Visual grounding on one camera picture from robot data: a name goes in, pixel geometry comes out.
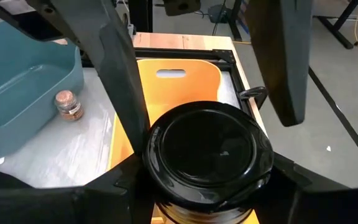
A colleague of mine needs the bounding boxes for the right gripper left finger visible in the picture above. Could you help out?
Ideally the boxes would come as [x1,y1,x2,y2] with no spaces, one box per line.
[0,154,155,224]

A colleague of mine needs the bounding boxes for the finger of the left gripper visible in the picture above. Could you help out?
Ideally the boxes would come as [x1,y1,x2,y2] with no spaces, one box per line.
[245,0,314,128]
[26,0,151,156]

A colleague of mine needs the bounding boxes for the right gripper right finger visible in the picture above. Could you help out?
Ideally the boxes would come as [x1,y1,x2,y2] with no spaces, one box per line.
[253,151,358,224]

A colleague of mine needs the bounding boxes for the yellow plastic bin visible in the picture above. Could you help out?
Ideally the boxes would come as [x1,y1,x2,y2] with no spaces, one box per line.
[106,58,260,224]

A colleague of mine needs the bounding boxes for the red spice jar black lid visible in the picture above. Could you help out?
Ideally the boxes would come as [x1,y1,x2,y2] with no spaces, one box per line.
[142,100,275,224]

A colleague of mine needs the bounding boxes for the black table clamp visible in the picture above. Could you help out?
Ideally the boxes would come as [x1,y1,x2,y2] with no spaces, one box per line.
[237,86,269,110]

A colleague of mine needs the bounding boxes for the small spice jar copper lid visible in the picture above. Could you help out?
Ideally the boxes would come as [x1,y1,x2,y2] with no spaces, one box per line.
[53,90,85,123]

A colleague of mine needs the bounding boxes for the black metal floor stand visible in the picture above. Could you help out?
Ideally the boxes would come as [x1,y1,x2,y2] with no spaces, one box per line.
[315,0,358,50]

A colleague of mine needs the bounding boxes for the blue plastic bin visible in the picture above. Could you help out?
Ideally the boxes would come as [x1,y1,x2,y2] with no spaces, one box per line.
[0,20,85,160]

